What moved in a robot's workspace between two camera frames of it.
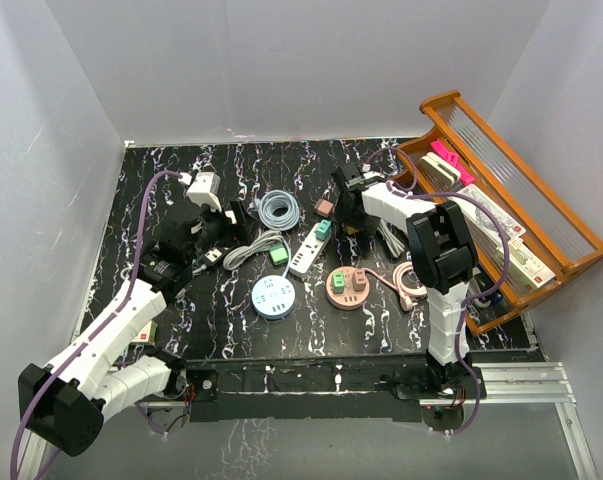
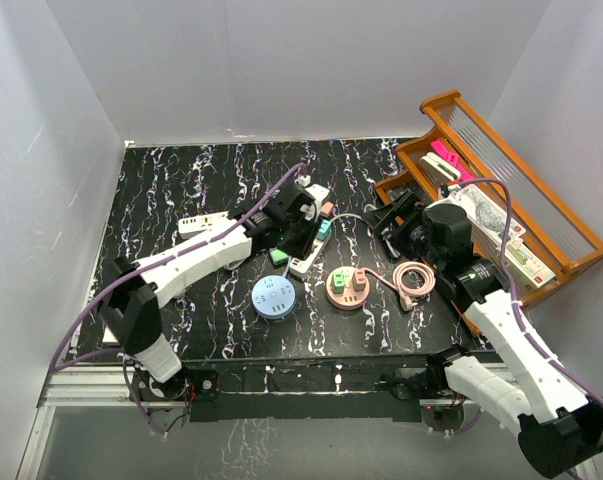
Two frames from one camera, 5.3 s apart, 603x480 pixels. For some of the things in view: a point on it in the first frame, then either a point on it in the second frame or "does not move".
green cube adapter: x=279 y=254 does not move
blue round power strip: x=273 y=297 does not move
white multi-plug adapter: x=204 y=190 -> x=318 y=193
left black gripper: x=243 y=232 -> x=301 y=249
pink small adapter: x=359 y=279 does not move
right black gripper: x=367 y=225 -> x=381 y=220
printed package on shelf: x=483 y=220 does not move
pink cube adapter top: x=325 y=207 does not move
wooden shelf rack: x=527 y=240 does not move
